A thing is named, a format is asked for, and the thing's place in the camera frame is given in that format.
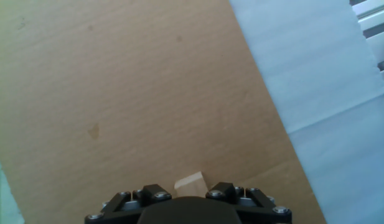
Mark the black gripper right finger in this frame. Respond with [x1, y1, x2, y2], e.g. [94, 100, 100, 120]
[205, 182, 293, 224]

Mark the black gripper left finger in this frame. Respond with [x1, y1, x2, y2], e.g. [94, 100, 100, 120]
[85, 183, 173, 224]

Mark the small wooden block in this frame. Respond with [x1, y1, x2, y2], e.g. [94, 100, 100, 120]
[174, 171, 209, 198]

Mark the brown cardboard sheet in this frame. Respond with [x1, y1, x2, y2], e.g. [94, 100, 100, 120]
[0, 0, 328, 224]

